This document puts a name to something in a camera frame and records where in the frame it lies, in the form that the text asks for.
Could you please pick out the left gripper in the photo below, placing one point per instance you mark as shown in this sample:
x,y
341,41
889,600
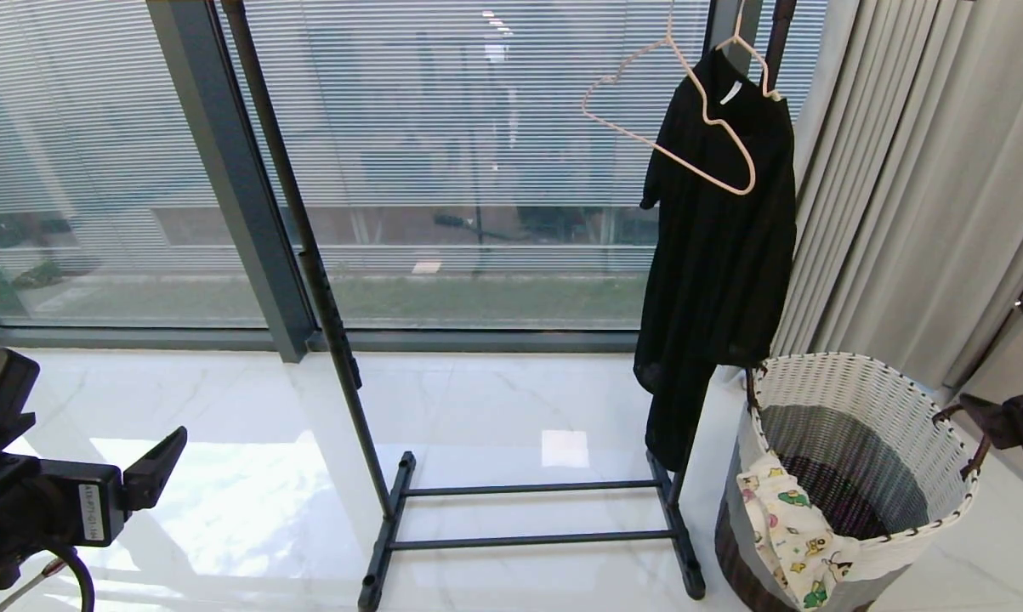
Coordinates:
x,y
43,510

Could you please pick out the cream printed garment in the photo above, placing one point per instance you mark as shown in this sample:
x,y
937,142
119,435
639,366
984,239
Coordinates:
x,y
792,527

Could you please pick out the black short-sleeved shirt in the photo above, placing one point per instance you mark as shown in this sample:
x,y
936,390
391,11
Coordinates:
x,y
724,255

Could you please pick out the pink clothes hanger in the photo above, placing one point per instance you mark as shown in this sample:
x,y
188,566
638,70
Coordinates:
x,y
747,183
742,41

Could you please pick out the white laundry basket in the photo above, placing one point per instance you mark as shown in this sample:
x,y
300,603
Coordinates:
x,y
834,382

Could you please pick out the black clothes rack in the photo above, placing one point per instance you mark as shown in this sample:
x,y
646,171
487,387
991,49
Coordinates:
x,y
511,489

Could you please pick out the beige curtain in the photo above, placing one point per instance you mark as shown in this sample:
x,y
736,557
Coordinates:
x,y
919,170

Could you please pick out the window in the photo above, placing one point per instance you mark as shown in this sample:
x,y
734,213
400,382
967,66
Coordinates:
x,y
477,127

